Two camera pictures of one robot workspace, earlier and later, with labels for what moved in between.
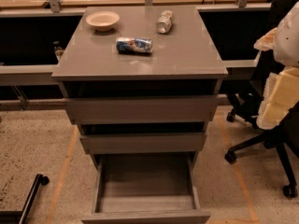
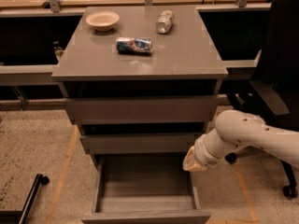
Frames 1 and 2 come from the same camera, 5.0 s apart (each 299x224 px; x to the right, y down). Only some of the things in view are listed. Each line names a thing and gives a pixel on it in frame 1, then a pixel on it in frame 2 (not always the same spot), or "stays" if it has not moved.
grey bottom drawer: (145, 189) stays
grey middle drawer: (143, 143) stays
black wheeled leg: (20, 217) stays
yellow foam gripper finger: (265, 42) -> (190, 162)
